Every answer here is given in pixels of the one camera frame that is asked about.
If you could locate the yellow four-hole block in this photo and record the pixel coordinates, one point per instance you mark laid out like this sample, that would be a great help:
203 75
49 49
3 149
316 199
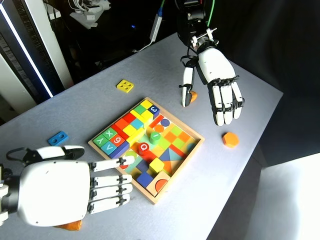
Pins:
125 86

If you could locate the yellow cube block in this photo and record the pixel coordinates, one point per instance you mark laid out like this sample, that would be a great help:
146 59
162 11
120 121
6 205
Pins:
156 165

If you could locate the white adapter box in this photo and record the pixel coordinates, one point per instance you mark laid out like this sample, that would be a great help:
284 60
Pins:
155 27

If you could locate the orange polyhedron block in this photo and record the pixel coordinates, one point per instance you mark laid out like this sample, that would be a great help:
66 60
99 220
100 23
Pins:
230 140

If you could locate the blue two-hole block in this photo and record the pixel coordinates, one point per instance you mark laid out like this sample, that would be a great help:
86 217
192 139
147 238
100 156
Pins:
59 138

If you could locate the green cylinder block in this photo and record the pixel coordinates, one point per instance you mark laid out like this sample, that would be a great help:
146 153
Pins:
155 137

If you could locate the black curtain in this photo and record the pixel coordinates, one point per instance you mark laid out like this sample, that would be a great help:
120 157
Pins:
275 75

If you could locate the white plastic device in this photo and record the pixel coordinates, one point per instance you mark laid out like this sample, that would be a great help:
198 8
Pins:
87 16

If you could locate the wooden puzzle tray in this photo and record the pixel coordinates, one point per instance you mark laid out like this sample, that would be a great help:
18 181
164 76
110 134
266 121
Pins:
153 198

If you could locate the grey table cloth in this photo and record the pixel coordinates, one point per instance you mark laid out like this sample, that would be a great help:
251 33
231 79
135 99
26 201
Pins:
162 75

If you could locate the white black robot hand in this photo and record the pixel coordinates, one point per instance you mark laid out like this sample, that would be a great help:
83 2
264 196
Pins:
215 65
55 190

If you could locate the red cylinder block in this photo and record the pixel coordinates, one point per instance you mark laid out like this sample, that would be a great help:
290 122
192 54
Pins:
144 148

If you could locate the white panel with black strip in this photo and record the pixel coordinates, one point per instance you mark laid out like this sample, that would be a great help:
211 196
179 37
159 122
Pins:
42 37

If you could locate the orange toy chicken drumstick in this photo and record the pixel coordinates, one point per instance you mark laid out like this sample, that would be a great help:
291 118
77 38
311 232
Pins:
71 225
193 96

